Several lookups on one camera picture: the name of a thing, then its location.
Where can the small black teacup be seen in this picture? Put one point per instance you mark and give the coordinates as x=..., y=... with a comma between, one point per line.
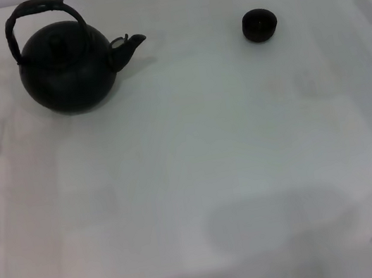
x=259, y=27

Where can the black teapot lid with knob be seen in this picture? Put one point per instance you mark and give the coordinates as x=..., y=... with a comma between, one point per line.
x=57, y=46

